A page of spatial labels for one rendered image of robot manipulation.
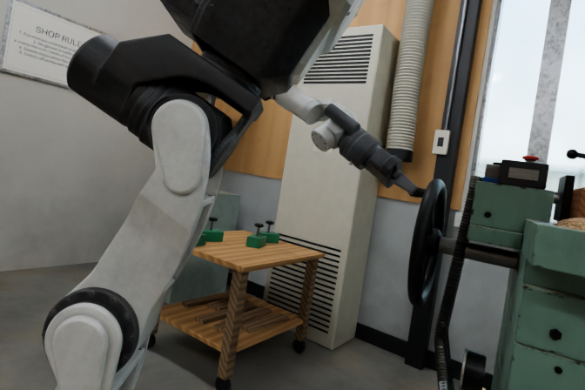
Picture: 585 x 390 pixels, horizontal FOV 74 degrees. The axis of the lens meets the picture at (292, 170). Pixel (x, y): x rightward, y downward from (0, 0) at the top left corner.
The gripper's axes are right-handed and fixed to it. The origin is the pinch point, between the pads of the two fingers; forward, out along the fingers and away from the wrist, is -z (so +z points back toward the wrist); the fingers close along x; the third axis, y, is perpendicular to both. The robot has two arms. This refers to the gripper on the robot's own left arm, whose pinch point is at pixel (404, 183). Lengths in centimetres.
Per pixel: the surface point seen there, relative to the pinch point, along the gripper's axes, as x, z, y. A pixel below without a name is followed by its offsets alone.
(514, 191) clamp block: 11.5, -19.0, 9.2
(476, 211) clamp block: 9.2, -16.2, 2.4
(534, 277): 21.5, -29.4, -4.3
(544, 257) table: 31.3, -27.2, -3.8
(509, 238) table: 10.9, -23.8, 1.5
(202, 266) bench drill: -147, 90, -92
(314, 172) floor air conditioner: -117, 66, 1
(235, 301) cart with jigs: -58, 29, -65
